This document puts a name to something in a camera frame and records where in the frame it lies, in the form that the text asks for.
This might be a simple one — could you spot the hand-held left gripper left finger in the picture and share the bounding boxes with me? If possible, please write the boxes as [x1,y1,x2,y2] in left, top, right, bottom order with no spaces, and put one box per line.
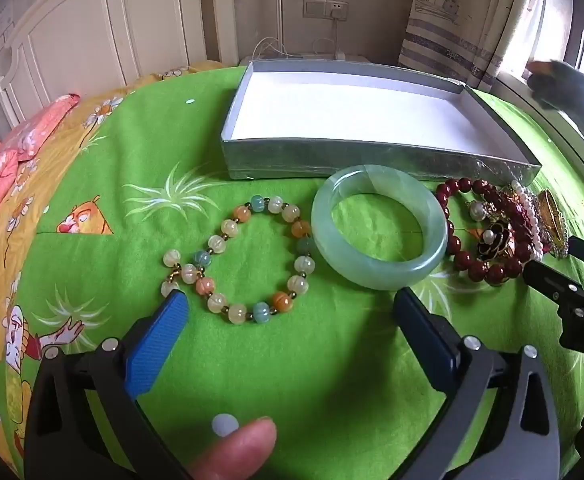
[24,290,190,480]

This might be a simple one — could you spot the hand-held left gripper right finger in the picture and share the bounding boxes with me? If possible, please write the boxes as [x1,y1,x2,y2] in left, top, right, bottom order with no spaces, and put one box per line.
[392,287,562,480]

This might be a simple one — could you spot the dark red bead bracelet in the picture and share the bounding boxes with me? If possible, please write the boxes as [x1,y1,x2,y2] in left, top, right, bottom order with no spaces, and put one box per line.
[434,177,538,286]

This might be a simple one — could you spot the white pearl necklace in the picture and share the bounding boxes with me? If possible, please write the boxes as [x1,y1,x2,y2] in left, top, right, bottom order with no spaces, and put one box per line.
[509,179,546,257]

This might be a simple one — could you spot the pale green jade bangle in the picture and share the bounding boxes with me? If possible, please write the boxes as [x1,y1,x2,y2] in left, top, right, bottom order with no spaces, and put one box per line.
[311,165,448,291]

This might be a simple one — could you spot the multicolour bead bracelet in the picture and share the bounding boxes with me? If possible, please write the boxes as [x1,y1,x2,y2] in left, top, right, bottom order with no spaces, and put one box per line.
[160,195,318,326]

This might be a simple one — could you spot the silver grey cardboard box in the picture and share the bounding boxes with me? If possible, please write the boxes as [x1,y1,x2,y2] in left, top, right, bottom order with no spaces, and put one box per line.
[220,59,543,184]

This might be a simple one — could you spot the black flower brooch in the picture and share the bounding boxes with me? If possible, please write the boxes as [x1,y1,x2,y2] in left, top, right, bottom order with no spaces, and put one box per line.
[476,227,516,262]

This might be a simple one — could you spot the green printed mat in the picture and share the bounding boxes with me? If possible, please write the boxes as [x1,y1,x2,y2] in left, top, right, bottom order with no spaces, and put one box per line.
[4,62,584,480]

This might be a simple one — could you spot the yellow floral bedsheet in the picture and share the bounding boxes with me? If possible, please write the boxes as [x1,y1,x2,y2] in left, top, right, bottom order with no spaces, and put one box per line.
[0,60,223,480]

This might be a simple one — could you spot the pink floral pillow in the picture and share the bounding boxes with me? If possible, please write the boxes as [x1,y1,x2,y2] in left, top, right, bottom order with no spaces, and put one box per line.
[14,93,81,162]

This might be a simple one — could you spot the printed striped curtain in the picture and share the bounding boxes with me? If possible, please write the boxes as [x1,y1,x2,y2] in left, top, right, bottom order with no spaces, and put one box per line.
[399,0,548,92]

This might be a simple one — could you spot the white wooden headboard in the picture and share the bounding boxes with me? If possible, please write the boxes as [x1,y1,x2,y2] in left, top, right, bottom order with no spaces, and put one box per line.
[0,0,240,132]

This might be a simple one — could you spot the white cable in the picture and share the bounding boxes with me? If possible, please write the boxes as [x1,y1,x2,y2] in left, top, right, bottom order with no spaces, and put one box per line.
[252,10,353,59]

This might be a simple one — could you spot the wall socket plate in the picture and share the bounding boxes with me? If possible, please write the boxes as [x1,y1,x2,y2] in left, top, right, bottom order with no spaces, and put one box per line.
[302,0,349,22]

